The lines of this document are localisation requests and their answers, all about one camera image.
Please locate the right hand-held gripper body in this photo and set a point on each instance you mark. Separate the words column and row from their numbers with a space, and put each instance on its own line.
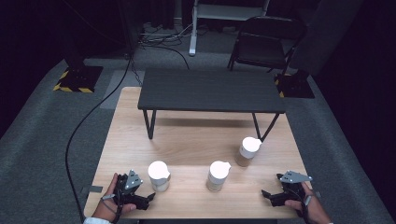
column 294, row 178

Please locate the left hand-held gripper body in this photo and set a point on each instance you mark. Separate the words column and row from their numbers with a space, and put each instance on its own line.
column 133, row 180

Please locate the white-lid jar of white powder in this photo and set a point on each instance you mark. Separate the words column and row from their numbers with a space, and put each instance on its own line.
column 158, row 171

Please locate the white-lid jar of brown powder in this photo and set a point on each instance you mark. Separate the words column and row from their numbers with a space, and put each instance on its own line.
column 250, row 146

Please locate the white-lid jar of beige powder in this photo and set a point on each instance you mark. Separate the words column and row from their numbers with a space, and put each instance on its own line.
column 219, row 171

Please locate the black shelf with metal legs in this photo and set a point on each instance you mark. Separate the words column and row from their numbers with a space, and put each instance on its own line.
column 211, row 90

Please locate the person's right hand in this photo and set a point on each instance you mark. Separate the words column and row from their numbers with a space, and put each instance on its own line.
column 316, row 211

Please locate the grey tape strip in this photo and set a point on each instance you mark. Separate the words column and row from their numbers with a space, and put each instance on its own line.
column 96, row 188

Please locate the black folding chair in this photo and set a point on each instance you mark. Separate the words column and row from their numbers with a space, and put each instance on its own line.
column 264, row 43

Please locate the grey curtain panel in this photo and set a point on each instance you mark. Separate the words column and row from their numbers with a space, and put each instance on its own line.
column 323, row 37

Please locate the white metal stand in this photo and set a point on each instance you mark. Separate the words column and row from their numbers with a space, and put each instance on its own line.
column 193, row 31

